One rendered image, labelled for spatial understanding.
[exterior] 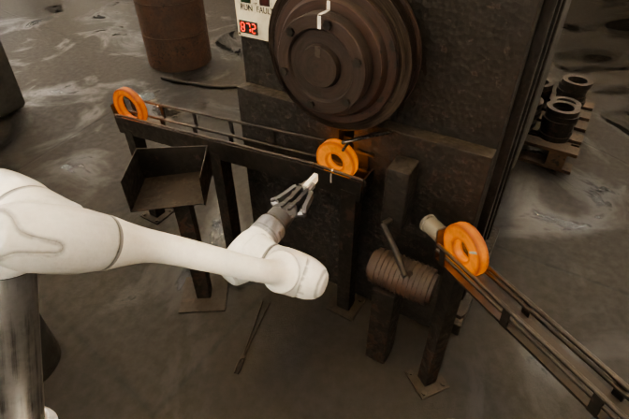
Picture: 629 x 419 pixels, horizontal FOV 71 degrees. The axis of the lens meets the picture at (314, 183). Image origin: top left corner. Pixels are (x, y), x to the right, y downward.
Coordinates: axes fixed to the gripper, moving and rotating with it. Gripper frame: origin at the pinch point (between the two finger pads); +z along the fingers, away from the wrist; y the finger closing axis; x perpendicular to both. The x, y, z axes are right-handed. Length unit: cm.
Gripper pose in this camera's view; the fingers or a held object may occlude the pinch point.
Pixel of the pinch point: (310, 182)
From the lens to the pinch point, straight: 139.5
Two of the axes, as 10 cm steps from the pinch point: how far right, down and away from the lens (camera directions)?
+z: 5.2, -5.9, 6.2
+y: 8.5, 3.1, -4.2
